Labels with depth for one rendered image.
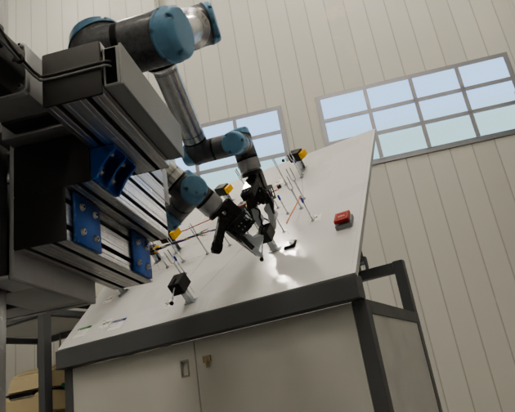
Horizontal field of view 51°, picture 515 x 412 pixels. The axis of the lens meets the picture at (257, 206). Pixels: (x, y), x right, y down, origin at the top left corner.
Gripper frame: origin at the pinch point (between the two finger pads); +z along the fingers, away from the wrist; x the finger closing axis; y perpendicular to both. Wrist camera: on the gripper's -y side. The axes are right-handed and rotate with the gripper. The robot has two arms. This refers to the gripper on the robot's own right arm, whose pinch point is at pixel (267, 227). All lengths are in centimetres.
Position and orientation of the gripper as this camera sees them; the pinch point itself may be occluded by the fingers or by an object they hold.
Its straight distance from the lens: 185.7
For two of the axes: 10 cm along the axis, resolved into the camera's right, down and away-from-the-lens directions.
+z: 3.2, 9.5, 0.0
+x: -8.6, 2.9, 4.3
